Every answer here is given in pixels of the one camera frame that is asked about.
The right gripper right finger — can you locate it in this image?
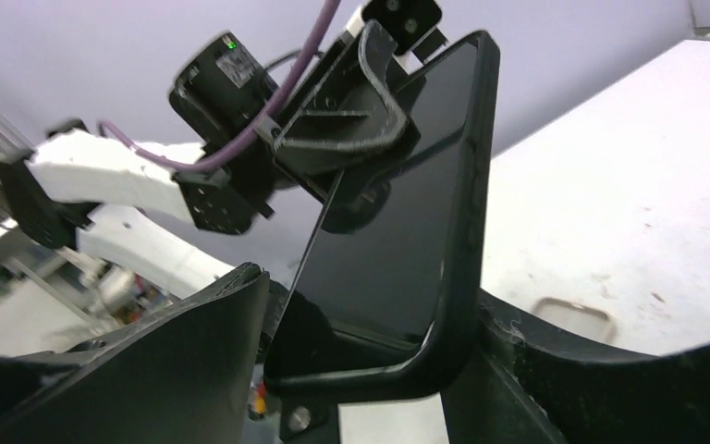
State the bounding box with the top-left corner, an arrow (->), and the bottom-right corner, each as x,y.
442,291 -> 710,443

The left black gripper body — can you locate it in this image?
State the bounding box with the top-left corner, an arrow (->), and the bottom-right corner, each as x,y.
272,20 -> 380,142

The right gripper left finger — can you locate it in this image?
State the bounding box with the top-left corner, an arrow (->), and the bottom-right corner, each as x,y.
0,263 -> 270,443

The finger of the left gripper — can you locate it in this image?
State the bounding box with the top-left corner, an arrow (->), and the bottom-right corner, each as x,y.
272,19 -> 420,181

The beige phone case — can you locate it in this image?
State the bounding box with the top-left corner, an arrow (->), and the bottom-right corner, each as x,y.
530,297 -> 617,344

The black phone case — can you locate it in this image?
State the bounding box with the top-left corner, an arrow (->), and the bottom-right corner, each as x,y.
263,31 -> 500,402

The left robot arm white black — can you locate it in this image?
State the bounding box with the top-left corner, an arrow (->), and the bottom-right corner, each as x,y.
0,32 -> 340,298

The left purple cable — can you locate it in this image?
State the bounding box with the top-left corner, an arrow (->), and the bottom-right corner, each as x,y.
97,0 -> 343,175

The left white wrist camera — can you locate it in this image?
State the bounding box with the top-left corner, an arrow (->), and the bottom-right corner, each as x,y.
345,0 -> 448,63

